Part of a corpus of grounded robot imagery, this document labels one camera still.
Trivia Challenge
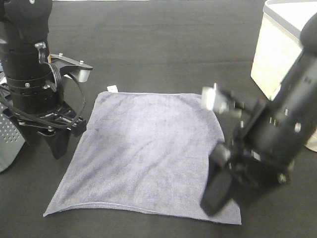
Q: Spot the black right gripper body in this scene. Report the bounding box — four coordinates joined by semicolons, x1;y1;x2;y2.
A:
209;119;295;190

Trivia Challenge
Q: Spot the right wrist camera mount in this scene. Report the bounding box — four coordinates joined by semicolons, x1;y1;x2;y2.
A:
201;83;265;122

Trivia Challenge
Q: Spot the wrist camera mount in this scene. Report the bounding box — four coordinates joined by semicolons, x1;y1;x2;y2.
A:
201;83;265;122
51;53;93;83

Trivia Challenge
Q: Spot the grey-blue towel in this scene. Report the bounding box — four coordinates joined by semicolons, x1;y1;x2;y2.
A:
45;92;242;225

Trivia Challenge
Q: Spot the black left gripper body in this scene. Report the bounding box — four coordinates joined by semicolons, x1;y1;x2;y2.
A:
9;100;86;136

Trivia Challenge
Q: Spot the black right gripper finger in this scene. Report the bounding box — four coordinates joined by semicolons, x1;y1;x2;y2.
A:
200;171;232;215

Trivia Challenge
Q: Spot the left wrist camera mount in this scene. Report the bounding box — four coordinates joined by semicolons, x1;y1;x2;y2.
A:
51;53;93;83

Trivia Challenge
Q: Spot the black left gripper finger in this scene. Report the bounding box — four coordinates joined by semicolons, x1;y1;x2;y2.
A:
38;129;70;160
11;117;37;145

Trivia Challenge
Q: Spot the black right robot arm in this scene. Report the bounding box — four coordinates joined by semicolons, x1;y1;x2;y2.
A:
200;16;317;216

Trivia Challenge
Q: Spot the white storage box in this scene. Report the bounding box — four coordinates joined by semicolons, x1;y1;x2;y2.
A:
250;0;317;151

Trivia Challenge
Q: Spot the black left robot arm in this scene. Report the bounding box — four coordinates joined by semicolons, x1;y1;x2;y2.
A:
0;0;93;159

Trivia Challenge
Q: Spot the grey perforated laundry basket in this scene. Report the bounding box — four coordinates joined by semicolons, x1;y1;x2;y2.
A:
0;84;27;174

